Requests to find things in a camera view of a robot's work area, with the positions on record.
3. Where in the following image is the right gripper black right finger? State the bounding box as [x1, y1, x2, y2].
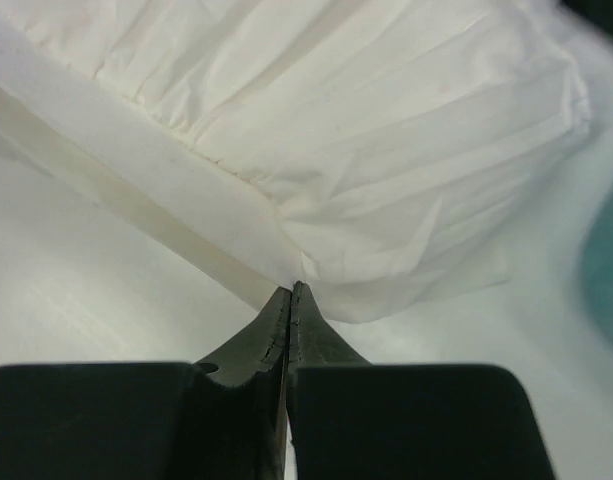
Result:
[287, 283, 555, 479]

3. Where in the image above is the teal plastic basket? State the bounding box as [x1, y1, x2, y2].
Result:
[579, 188, 613, 347]

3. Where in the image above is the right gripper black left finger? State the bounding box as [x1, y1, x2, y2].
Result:
[0, 289, 291, 479]

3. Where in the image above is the white cloth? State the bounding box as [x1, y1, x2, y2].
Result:
[0, 1, 593, 323]

